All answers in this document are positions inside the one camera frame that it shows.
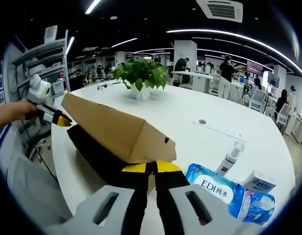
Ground small white blue carton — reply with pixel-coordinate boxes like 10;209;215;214
240;170;277;194

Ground white office chair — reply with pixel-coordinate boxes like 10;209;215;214
249;88;267;111
276;102;293;128

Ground potted green plant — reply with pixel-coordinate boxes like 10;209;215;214
113;58;168;100

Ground table cable cover strip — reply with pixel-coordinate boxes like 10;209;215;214
192;119;248;143

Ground ceiling light strip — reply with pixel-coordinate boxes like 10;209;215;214
84;0;102;15
166;28;302;78

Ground grey mesh office chair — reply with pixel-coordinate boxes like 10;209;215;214
6;151;74;224

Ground ceiling air conditioner unit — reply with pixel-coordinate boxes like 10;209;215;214
196;0;244;24

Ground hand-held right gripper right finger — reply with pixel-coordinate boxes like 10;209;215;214
155;160;261;235

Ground white spray bottle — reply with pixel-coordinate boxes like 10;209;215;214
214;141;245;177

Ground person's left hand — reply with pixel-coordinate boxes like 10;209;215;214
17;99;41;122

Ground blue soft wet wipes pack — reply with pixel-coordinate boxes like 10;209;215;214
185;163;247;220

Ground blue picture poster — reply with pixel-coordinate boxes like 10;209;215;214
0;73;6;106

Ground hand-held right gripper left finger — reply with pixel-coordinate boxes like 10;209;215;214
44;162;156;235

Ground white blue bordered banner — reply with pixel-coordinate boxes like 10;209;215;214
0;122;14;157

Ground brown cardboard shoe box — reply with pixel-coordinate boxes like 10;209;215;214
60;93;177;194

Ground white slatted unit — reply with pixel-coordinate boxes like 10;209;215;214
44;25;58;44

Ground dark flat monitor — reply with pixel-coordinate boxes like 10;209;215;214
267;70;281;88

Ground pink wall screen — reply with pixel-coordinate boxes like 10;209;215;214
246;60;265;77

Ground grey metal shelving rack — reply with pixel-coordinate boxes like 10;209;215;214
12;29;70;98

